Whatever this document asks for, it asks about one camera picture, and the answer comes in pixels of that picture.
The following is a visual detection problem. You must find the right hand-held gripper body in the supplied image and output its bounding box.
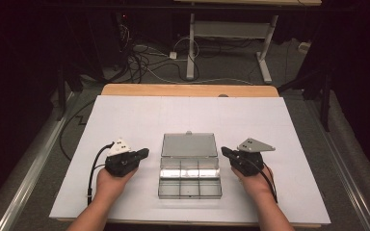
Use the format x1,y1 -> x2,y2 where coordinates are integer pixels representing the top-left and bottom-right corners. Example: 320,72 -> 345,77
230,138 -> 277,178

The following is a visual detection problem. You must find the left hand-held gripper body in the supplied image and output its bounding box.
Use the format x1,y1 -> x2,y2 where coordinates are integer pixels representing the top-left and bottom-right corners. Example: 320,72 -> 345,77
104,138 -> 140,178

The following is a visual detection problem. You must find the clear plastic compartment box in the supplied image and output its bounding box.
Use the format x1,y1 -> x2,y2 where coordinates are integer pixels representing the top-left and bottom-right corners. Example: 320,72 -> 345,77
157,130 -> 224,200

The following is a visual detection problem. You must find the person's right hand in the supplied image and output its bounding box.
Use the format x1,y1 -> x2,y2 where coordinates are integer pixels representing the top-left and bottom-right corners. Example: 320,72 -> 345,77
230,166 -> 277,197

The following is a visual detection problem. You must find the person's left hand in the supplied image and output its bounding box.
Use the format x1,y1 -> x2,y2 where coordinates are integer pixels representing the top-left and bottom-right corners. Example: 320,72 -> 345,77
95,167 -> 139,198

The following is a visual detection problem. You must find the white table cover sheet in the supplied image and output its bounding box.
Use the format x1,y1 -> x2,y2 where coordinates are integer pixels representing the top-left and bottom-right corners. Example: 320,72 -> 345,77
48,94 -> 331,226

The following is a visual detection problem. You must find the black metal stand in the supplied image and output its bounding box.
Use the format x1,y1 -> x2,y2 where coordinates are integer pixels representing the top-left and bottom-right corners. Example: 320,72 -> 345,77
277,62 -> 333,133
55,62 -> 85,122

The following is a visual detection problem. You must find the dark equipment box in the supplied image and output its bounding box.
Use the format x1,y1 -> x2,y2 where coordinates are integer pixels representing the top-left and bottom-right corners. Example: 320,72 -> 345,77
107,11 -> 134,68

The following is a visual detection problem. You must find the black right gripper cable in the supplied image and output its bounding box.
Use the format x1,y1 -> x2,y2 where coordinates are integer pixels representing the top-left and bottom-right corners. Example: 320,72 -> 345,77
243,156 -> 279,204

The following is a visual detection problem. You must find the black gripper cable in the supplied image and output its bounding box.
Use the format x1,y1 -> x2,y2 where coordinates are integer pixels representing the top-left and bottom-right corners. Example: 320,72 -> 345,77
243,156 -> 279,204
87,141 -> 115,206

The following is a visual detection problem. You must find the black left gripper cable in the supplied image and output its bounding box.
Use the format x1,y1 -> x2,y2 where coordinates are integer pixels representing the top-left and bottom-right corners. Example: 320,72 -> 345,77
87,141 -> 115,206

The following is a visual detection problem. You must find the black floor cable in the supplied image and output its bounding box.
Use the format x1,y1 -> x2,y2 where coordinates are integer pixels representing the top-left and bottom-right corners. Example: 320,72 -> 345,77
59,98 -> 96,162

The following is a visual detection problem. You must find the aluminium floor rail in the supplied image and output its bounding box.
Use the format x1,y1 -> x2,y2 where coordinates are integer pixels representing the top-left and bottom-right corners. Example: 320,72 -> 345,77
0,91 -> 80,231
304,95 -> 370,231

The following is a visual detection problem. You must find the tangle of floor cables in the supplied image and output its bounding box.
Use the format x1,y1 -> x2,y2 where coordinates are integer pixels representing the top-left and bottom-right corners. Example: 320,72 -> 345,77
115,23 -> 203,85

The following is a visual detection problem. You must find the white metal desk frame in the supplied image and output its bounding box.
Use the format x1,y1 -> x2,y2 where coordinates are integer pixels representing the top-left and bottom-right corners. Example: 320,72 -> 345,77
172,0 -> 323,86

